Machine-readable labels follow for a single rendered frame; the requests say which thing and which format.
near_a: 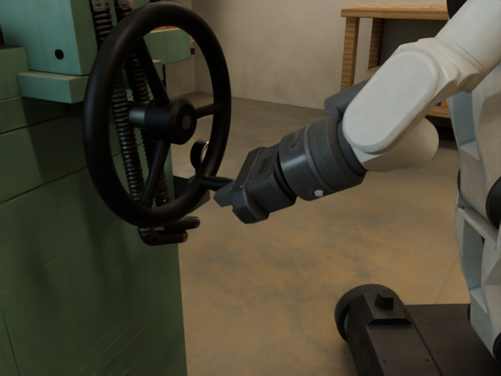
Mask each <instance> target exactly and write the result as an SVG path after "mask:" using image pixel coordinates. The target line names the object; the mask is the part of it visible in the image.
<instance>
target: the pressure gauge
mask: <svg viewBox="0 0 501 376"><path fill-rule="evenodd" d="M208 145H209V140H203V139H199V140H197V141H196V142H195V143H194V144H193V146H192V149H191V152H190V161H191V164H192V166H193V167H194V168H195V173H198V170H199V169H200V167H201V164H202V162H203V160H204V157H205V154H206V152H207V146H208Z"/></svg>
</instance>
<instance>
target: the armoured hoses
mask: <svg viewBox="0 0 501 376"><path fill-rule="evenodd" d="M89 1H90V7H91V9H92V10H91V12H92V13H93V16H92V18H93V19H94V22H93V23H94V25H95V30H96V33H95V34H96V35H97V36H98V37H97V41H98V46H99V47H101V46H102V44H103V42H104V41H105V40H106V38H107V36H108V35H109V33H110V32H111V31H112V29H113V28H114V25H113V24H112V22H113V20H112V19H111V16H112V14H111V13H110V10H111V9H110V0H89ZM113 1H114V6H115V12H117V14H116V17H117V18H118V19H117V22H120V21H121V20H122V19H123V18H124V17H125V16H126V15H128V14H129V13H130V12H132V9H133V7H132V6H133V3H132V0H113ZM99 49H100V48H99ZM125 63H126V64H127V65H126V67H127V72H128V73H129V74H128V77H129V78H130V79H129V82H130V86H131V87H132V88H131V91H132V92H133V93H132V96H134V97H133V100H134V101H138V102H144V103H150V101H151V100H150V99H149V98H150V97H151V96H150V95H149V90H148V86H147V83H148V82H147V81H146V78H145V75H144V73H143V71H142V68H141V66H140V65H139V62H138V60H137V59H136V55H135V54H134V52H133V49H132V51H131V52H130V54H129V55H128V56H127V59H126V61H125ZM123 74H124V73H123V72H122V69H121V71H120V73H119V77H118V80H117V82H116V86H115V89H114V93H113V99H112V104H111V107H112V111H113V116H114V117H115V118H114V119H113V120H114V121H115V122H116V123H115V126H116V130H117V133H116V134H117V135H118V138H117V139H118V140H119V144H120V146H119V148H120V149H121V151H120V152H121V153H122V157H123V159H122V161H123V162H124V164H123V165H124V166H125V168H124V170H125V171H126V172H125V174H126V175H127V176H126V178H127V182H128V186H129V187H130V188H129V191H130V195H131V197H132V198H133V199H134V200H135V201H137V202H138V203H139V202H140V199H141V196H142V192H143V190H144V187H145V185H144V184H145V182H144V178H143V173H142V169H141V167H142V165H141V164H140V163H141V161H140V160H139V159H140V156H139V152H138V148H137V147H136V146H137V143H136V139H135V138H134V137H135V136H136V135H135V134H134V131H135V130H134V129H133V126H131V123H130V122H129V118H128V115H129V113H128V111H129V109H130V108H129V106H128V105H129V102H128V101H127V100H128V97H127V96H126V95H127V92H125V90H126V89H127V88H126V87H124V85H125V82H124V81H123V80H124V77H122V76H123ZM139 130H140V131H141V135H142V138H141V139H142V140H143V141H142V143H143V144H144V145H143V147H144V148H145V150H144V152H145V156H146V160H147V164H148V168H149V170H148V171H150V168H151V162H152V160H153V156H154V151H155V148H156V145H157V141H156V140H153V139H151V138H150V137H149V135H148V134H147V131H146V130H143V129H139ZM164 168H165V167H163V171H162V174H161V176H160V181H159V183H158V187H157V191H156V195H155V202H156V206H157V207H160V206H163V205H165V204H168V203H170V202H171V201H170V197H169V195H170V194H169V193H168V191H169V190H168V186H167V182H166V180H167V179H166V174H165V170H164ZM199 225H200V219H199V218H198V217H197V216H184V217H183V218H182V219H180V220H178V221H176V222H175V223H172V224H170V225H166V226H164V227H163V228H164V229H165V230H157V231H156V230H154V228H141V227H138V226H137V227H138V228H137V230H138V231H139V232H138V234H139V237H140V238H141V240H142V241H143V242H144V243H145V244H146V245H150V246H156V245H168V244H175V243H182V242H185V241H187V239H188V233H187V232H186V231H185V230H191V229H194V228H197V227H199Z"/></svg>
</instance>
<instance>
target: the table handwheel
mask: <svg viewBox="0 0 501 376"><path fill-rule="evenodd" d="M163 26H174V27H177V28H180V29H182V30H184V31H185V32H186V33H187V34H189V35H190V36H191V37H192V38H193V39H194V41H195V42H196V43H197V44H198V46H199V48H200V50H201V51H202V53H203V55H204V58H205V60H206V62H207V65H208V69H209V73H210V77H211V81H212V91H213V103H211V104H206V105H204V106H201V107H193V104H192V103H191V101H189V100H188V99H185V98H175V97H168V94H167V92H166V90H165V87H164V86H163V83H162V81H161V79H160V77H159V75H158V73H157V70H156V68H155V65H154V62H153V60H152V58H151V55H150V52H149V50H148V47H147V45H146V43H145V40H144V36H145V35H146V34H147V33H149V32H150V31H152V30H154V29H155V28H159V27H163ZM132 49H133V52H134V54H135V55H136V59H137V60H138V62H139V65H140V66H141V68H142V71H143V73H144V75H145V78H146V80H147V82H148V86H149V87H150V90H151V93H152V95H153V97H154V98H153V99H152V100H151V101H150V103H144V102H138V101H128V102H129V105H128V106H129V108H130V109H129V111H128V113H129V115H128V118H129V122H130V123H131V126H133V127H134V128H138V129H143V130H146V131H147V134H148V135H149V137H150V138H151V139H153V140H156V141H157V145H156V148H155V151H154V156H153V160H152V162H151V168H150V171H149V173H148V177H147V181H146V183H145V187H144V190H143V192H142V196H141V199H140V202H139V203H138V202H137V201H135V200H134V199H133V198H132V197H131V196H130V195H129V194H128V193H127V191H126V190H125V188H124V187H123V185H122V183H121V181H120V180H119V176H118V174H117V172H116V168H115V166H114V162H113V156H112V152H111V147H110V124H113V125H114V124H115V123H116V122H115V121H114V120H113V119H114V118H115V117H114V116H113V111H112V107H111V104H112V99H113V93H114V89H115V86H116V82H117V80H118V77H119V73H120V71H121V69H122V67H123V65H124V63H125V61H126V59H127V56H128V55H129V54H130V52H131V51H132ZM66 110H67V113H68V114H69V115H70V116H71V117H73V118H77V119H82V138H83V150H84V155H85V159H86V164H87V168H88V170H89V174H90V177H91V179H92V182H93V183H94V186H95V188H96V190H97V191H98V194H99V195H100V196H101V198H102V200H103V201H104V203H105V204H106V205H107V206H108V207H109V208H110V210H111V211H112V212H114V213H115V214H116V215H117V216H118V217H119V218H121V219H123V220H124V221H126V222H127V223H129V224H132V225H135V226H138V227H141V228H160V227H164V226H166V225H170V224H172V223H175V222H176V221H178V220H180V219H182V218H183V217H184V216H185V215H187V214H188V213H189V212H191V211H192V210H193V209H194V208H195V207H196V206H197V205H198V203H199V202H200V201H201V199H202V198H203V197H204V196H205V194H206V193H207V191H208V189H207V188H205V187H202V186H201V185H200V178H201V176H203V175H206V176H216V175H217V172H218V170H219V167H220V165H221V162H222V159H223V156H224V152H225V149H226V146H227V140H228V136H229V131H230V119H231V88H230V77H229V72H228V68H227V63H226V60H225V57H224V53H223V51H222V48H221V46H220V43H219V41H218V39H217V37H216V35H215V34H214V32H213V31H212V29H211V27H210V26H208V24H207V23H206V22H205V21H204V20H203V18H202V17H201V16H199V15H198V14H197V13H196V12H194V11H193V10H192V9H190V8H188V7H186V6H184V5H182V4H178V3H176V2H171V1H156V2H152V3H149V4H145V5H143V6H141V7H138V8H137V9H135V10H133V11H132V12H130V13H129V14H128V15H126V16H125V17H124V18H123V19H122V20H121V21H120V22H119V23H118V24H117V25H116V26H115V28H114V29H113V30H112V31H111V32H110V33H109V35H108V36H107V38H106V40H105V41H104V42H103V44H102V46H101V47H100V49H99V51H98V53H97V55H96V58H95V60H94V63H93V65H92V68H91V71H90V74H89V78H88V81H87V84H86V90H85V94H84V99H83V101H80V102H77V103H74V104H70V103H66ZM212 114H213V119H212V130H211V135H210V139H209V145H208V147H207V152H206V154H205V157H204V160H203V162H202V164H201V167H200V169H199V170H198V173H197V174H196V176H195V177H194V179H193V180H192V182H191V184H190V185H189V186H188V187H187V188H186V189H185V191H184V192H183V193H182V194H181V195H180V196H178V197H177V198H176V199H175V200H173V201H172V202H170V203H168V204H165V205H163V206H160V207H152V205H153V203H154V198H155V195H156V191H157V187H158V183H159V181H160V176H161V174H162V171H163V167H164V164H165V161H166V158H167V155H168V151H169V149H170V146H171V143H172V144H177V145H183V144H185V143H187V142H188V141H189V140H190V138H191V137H192V136H193V134H194V132H195V129H196V125H197V119H199V118H201V117H204V116H209V115H212Z"/></svg>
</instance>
